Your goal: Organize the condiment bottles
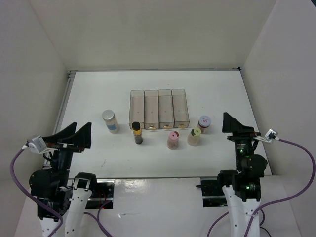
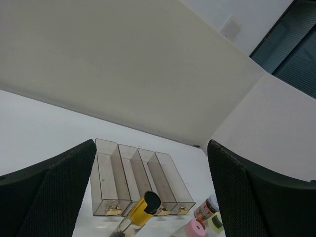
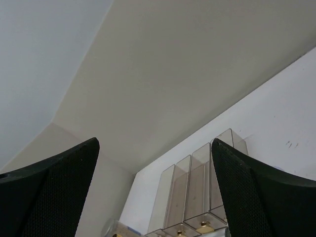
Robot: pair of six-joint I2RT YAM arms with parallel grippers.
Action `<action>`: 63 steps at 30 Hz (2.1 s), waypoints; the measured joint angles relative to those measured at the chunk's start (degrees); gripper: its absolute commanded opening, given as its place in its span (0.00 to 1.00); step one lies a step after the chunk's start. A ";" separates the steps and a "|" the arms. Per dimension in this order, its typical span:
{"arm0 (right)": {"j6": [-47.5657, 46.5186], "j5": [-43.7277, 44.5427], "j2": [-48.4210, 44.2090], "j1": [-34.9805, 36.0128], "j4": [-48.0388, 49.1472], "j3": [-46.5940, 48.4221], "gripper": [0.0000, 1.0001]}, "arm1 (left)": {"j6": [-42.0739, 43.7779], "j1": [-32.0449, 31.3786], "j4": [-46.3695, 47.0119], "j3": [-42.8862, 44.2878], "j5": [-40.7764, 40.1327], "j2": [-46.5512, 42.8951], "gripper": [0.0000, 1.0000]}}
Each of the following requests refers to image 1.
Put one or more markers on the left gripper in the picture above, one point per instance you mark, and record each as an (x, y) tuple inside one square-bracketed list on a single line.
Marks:
[(81, 138)]

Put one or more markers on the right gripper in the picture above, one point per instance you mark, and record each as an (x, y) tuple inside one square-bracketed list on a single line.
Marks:
[(239, 131)]

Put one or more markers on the red-label lid spice jar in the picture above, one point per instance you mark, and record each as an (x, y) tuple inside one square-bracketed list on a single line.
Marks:
[(204, 123)]

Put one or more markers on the silver-lid blue-label bottle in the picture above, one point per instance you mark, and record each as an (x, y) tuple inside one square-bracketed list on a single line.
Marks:
[(110, 120)]

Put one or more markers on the pink-lid spice jar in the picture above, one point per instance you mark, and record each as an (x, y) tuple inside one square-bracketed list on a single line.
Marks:
[(173, 139)]

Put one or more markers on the black-gold cap spice bottle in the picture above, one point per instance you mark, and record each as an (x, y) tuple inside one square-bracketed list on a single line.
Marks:
[(137, 132)]

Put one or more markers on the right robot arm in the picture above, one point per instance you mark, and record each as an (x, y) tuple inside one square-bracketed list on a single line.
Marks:
[(241, 186)]

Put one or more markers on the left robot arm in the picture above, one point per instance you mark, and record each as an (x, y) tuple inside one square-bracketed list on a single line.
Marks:
[(60, 205)]

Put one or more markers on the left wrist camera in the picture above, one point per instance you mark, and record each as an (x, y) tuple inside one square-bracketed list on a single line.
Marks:
[(37, 145)]

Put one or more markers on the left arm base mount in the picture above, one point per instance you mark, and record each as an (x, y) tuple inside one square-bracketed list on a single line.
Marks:
[(102, 196)]

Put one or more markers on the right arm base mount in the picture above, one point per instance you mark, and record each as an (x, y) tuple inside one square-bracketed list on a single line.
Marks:
[(212, 193)]

